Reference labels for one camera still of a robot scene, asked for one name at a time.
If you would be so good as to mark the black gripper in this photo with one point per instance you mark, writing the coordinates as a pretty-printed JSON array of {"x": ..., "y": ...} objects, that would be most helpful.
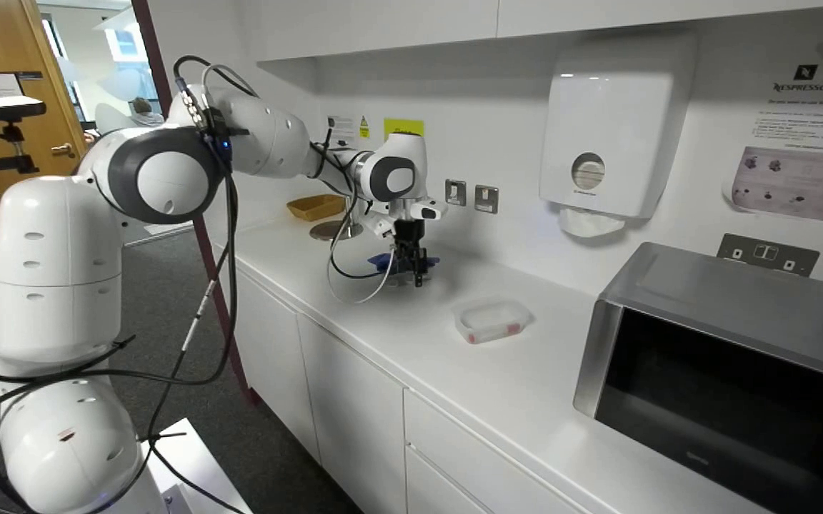
[{"x": 410, "y": 234}]

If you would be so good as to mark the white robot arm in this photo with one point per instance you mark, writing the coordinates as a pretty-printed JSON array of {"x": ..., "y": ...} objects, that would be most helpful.
[{"x": 55, "y": 275}]

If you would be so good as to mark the white robot base platform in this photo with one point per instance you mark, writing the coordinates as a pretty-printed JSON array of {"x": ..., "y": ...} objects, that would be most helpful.
[{"x": 197, "y": 465}]

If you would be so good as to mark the clear plastic bowl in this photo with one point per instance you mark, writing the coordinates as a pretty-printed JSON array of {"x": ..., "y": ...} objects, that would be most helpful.
[{"x": 513, "y": 308}]

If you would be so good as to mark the white base cabinet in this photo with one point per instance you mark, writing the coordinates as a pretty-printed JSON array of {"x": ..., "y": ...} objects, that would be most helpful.
[{"x": 354, "y": 410}]

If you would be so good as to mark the white paper towel dispenser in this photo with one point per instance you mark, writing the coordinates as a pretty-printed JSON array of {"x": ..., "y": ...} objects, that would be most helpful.
[{"x": 613, "y": 133}]

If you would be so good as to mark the white upper cabinet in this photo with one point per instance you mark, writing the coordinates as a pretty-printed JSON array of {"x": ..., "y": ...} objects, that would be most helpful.
[{"x": 384, "y": 23}]

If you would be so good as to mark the stainless steel microwave oven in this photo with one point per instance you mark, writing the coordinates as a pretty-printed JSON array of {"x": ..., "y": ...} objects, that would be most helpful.
[{"x": 736, "y": 380}]

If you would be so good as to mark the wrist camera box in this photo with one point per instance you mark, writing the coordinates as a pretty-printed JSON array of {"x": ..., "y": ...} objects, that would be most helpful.
[{"x": 421, "y": 210}]

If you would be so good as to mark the steel single wall socket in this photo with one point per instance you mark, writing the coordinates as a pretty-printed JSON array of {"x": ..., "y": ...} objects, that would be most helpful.
[
  {"x": 454, "y": 193},
  {"x": 486, "y": 198}
]

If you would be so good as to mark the yellow wall label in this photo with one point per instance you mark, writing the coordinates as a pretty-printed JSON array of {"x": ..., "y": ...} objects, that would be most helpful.
[{"x": 404, "y": 126}]

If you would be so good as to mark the steel double wall socket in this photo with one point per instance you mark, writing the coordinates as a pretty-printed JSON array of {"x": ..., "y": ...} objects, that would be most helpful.
[{"x": 767, "y": 256}]

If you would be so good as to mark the coffee capsule wall poster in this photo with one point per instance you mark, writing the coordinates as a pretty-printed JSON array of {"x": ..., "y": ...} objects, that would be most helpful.
[{"x": 798, "y": 151}]

